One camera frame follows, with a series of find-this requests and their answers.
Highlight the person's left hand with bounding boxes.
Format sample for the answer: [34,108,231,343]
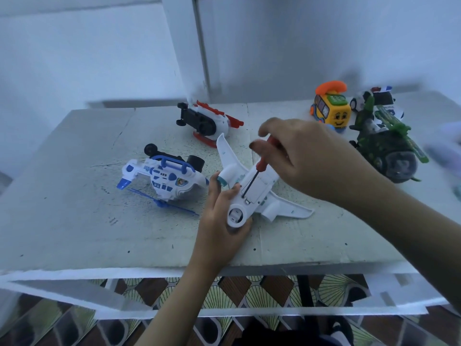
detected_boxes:
[191,171,255,274]

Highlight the person's right hand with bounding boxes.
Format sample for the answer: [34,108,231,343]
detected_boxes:
[248,117,390,210]

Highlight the white toy airplane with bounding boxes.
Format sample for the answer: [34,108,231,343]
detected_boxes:
[216,133,315,229]

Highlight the yellow orange toy car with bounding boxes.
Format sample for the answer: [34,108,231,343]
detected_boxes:
[310,80,354,130]

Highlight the red screwdriver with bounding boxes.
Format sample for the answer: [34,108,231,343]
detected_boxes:
[241,135,283,199]

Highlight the dark green toy helicopter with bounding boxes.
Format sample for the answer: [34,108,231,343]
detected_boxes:
[349,93,431,185]

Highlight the white blue toy vehicle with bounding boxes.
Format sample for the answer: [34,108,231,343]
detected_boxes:
[117,143,210,217]

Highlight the black white toy car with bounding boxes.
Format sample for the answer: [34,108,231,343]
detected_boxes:
[351,86,404,120]

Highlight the red white toy vehicle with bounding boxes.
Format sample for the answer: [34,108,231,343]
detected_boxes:
[176,101,244,148]

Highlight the clear plastic container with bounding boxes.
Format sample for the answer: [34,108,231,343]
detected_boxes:
[432,122,461,179]

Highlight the person's left forearm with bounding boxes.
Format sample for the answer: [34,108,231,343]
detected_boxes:
[137,266,220,346]

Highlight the person's dark trousers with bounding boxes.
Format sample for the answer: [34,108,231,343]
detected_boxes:
[230,317,354,346]

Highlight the white wooden table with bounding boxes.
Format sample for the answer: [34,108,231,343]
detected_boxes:
[0,92,461,280]

